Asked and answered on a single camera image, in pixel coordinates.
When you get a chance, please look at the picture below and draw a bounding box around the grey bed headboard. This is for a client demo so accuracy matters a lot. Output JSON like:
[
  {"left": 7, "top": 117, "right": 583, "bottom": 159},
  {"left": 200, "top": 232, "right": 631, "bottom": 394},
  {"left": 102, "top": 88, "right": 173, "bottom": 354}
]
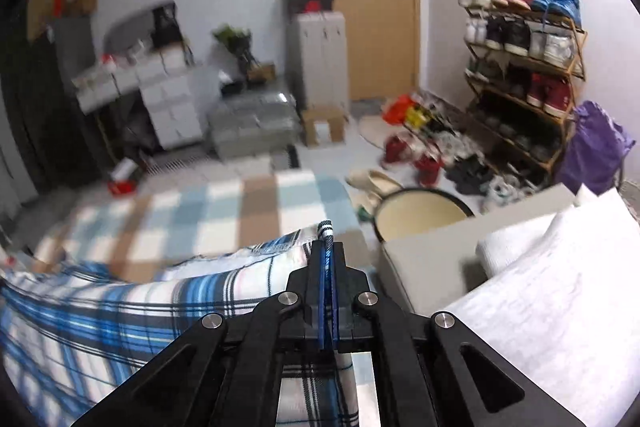
[{"left": 377, "top": 184, "right": 576, "bottom": 318}]

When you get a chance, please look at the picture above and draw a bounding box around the small wooden stool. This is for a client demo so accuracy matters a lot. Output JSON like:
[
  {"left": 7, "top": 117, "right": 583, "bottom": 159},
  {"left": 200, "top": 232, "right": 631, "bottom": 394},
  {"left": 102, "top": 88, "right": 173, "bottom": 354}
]
[{"left": 301, "top": 106, "right": 348, "bottom": 148}]

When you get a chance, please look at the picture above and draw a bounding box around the red white packet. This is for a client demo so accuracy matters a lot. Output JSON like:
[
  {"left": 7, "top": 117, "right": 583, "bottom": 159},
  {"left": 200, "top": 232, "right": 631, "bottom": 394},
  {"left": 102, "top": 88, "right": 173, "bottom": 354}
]
[{"left": 109, "top": 159, "right": 138, "bottom": 196}]

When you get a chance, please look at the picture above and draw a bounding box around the desk clutter pile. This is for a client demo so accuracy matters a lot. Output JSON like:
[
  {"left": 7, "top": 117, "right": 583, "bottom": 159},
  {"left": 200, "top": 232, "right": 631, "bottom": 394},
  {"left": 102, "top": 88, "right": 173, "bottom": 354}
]
[{"left": 72, "top": 42, "right": 156, "bottom": 82}]

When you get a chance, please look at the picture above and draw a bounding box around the black red shoe box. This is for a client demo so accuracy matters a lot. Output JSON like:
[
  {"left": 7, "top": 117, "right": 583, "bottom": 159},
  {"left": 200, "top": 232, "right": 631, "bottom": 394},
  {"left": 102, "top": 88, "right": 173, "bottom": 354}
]
[{"left": 295, "top": 0, "right": 336, "bottom": 15}]

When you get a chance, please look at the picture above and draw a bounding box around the green flower bouquet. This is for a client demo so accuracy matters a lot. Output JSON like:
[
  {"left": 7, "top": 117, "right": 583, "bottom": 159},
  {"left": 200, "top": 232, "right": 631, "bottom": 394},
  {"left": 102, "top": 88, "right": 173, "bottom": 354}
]
[{"left": 212, "top": 24, "right": 253, "bottom": 72}]

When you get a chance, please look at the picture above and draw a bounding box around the grey tall cabinet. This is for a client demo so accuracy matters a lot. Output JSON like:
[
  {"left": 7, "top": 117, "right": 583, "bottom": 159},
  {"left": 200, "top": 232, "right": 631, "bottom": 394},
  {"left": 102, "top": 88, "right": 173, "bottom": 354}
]
[{"left": 50, "top": 14, "right": 98, "bottom": 80}]

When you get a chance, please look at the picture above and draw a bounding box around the dark wardrobe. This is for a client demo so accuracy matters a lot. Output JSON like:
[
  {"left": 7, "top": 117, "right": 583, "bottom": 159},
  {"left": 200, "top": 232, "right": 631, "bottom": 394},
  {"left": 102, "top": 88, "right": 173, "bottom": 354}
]
[{"left": 0, "top": 32, "right": 66, "bottom": 202}]

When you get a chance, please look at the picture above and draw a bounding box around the black gift bag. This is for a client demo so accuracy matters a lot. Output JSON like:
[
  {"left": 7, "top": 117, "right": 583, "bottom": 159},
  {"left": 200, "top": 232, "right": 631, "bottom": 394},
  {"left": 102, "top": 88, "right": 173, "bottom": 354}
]
[{"left": 150, "top": 6, "right": 181, "bottom": 48}]

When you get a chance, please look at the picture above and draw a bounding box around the white pillow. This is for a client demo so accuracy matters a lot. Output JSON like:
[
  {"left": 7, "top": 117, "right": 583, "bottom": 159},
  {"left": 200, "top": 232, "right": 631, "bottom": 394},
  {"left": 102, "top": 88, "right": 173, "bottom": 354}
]
[{"left": 445, "top": 194, "right": 640, "bottom": 427}]

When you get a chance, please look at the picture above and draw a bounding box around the wooden door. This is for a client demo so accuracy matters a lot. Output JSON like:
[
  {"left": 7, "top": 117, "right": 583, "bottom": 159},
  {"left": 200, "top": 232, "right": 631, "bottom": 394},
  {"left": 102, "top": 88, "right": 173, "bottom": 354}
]
[{"left": 302, "top": 0, "right": 421, "bottom": 102}]

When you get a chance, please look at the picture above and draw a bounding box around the beige slipper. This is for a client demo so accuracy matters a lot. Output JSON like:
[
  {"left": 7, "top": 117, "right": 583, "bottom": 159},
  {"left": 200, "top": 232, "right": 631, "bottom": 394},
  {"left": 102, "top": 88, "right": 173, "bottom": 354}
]
[
  {"left": 347, "top": 169, "right": 403, "bottom": 194},
  {"left": 356, "top": 189, "right": 387, "bottom": 210}
]

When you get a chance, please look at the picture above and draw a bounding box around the row of sneakers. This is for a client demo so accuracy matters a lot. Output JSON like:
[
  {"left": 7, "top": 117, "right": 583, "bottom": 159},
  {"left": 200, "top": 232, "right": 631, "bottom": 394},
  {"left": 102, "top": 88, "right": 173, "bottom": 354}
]
[{"left": 459, "top": 0, "right": 583, "bottom": 118}]

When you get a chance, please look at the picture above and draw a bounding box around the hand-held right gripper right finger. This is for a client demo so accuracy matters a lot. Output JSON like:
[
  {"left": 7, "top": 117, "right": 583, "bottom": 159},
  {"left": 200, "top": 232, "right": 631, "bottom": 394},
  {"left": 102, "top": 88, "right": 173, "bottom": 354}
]
[{"left": 327, "top": 241, "right": 588, "bottom": 427}]

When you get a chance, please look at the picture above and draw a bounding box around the round beige stool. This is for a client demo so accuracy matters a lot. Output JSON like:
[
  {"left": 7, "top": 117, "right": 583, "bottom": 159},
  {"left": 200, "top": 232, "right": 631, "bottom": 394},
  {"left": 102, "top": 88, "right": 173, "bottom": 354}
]
[{"left": 374, "top": 188, "right": 476, "bottom": 244}]

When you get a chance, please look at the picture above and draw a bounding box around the silver suitcase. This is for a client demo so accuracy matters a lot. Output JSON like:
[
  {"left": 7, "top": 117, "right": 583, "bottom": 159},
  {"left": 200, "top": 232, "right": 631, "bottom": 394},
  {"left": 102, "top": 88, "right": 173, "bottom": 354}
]
[{"left": 207, "top": 92, "right": 301, "bottom": 160}]

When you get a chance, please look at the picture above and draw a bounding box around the white drawer desk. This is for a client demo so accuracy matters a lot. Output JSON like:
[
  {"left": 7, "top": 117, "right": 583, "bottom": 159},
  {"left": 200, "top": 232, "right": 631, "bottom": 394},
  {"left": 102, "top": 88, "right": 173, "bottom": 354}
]
[{"left": 72, "top": 52, "right": 206, "bottom": 152}]

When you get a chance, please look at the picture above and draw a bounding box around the purple bag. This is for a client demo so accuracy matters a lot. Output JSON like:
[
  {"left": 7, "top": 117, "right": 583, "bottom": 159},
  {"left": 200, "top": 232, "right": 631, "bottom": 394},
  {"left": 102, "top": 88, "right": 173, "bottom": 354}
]
[{"left": 557, "top": 101, "right": 637, "bottom": 195}]

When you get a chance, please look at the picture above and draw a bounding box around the blue plaid shirt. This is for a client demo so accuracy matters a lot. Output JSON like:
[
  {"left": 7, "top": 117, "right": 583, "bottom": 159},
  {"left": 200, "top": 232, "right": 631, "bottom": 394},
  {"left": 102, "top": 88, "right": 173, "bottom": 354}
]
[{"left": 0, "top": 219, "right": 361, "bottom": 427}]

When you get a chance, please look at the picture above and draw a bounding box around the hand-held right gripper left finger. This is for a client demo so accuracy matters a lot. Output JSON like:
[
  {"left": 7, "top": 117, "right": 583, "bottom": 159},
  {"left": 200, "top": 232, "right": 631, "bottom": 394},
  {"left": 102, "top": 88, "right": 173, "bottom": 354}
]
[{"left": 70, "top": 239, "right": 328, "bottom": 427}]

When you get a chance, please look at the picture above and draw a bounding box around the wooden shoe rack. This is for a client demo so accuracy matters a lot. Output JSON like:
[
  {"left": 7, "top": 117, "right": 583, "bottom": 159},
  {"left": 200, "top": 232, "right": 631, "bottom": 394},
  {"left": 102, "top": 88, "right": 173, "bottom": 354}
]
[{"left": 462, "top": 2, "right": 588, "bottom": 180}]

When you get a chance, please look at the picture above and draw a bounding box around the large flat cardboard box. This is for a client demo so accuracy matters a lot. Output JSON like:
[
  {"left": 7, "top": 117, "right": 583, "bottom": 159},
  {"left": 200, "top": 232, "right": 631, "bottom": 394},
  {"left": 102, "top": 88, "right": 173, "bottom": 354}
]
[{"left": 27, "top": 0, "right": 63, "bottom": 42}]

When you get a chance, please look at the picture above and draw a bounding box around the grey arched mirror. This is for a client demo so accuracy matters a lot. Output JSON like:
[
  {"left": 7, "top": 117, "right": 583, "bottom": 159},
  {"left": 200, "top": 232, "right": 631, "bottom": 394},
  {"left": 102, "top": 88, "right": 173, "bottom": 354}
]
[{"left": 102, "top": 0, "right": 176, "bottom": 52}]

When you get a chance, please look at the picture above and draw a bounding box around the dark bag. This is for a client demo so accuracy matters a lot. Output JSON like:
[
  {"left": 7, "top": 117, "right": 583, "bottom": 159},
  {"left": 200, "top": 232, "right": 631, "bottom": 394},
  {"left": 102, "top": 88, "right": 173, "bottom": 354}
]
[{"left": 117, "top": 107, "right": 156, "bottom": 158}]

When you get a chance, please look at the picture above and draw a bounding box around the small open cardboard box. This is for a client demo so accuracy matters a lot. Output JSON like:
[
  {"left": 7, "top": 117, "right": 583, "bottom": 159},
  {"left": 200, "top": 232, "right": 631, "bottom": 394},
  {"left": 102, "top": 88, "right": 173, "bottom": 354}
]
[{"left": 65, "top": 0, "right": 99, "bottom": 18}]

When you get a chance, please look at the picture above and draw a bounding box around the pile of shoes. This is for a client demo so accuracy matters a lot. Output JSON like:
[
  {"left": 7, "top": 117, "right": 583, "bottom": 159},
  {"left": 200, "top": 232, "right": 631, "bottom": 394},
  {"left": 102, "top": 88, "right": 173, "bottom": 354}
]
[{"left": 380, "top": 92, "right": 541, "bottom": 212}]

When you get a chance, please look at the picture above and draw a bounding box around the checked blanket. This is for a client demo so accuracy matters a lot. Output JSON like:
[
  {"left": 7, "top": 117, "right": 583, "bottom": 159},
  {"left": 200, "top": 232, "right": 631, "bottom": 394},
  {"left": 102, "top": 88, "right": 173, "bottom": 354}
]
[{"left": 15, "top": 169, "right": 396, "bottom": 308}]

